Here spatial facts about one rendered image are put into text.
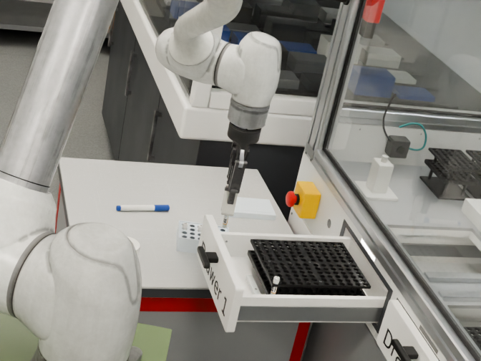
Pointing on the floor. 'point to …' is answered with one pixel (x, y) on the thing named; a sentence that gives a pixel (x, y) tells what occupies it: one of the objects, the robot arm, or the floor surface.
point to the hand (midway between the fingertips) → (229, 200)
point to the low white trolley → (179, 326)
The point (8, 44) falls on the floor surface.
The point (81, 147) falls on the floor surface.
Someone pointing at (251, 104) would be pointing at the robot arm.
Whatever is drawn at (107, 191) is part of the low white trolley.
